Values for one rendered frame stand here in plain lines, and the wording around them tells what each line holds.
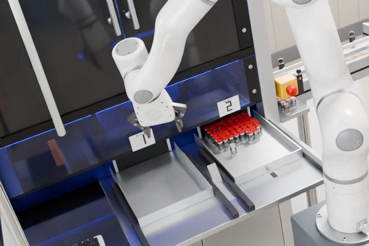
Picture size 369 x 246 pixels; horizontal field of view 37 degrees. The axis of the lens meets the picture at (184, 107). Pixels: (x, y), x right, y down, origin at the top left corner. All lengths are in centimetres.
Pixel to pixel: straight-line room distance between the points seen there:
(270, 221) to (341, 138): 107
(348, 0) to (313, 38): 347
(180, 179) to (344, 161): 66
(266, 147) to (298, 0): 89
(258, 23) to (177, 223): 73
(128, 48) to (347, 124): 56
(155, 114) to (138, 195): 48
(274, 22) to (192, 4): 317
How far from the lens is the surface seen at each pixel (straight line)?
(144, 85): 131
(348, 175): 153
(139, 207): 186
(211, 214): 176
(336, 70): 138
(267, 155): 196
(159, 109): 148
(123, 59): 135
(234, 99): 201
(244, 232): 235
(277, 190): 181
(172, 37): 131
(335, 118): 138
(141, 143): 194
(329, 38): 134
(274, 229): 243
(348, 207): 159
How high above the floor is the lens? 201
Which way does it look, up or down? 28 degrees down
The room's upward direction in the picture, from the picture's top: 13 degrees counter-clockwise
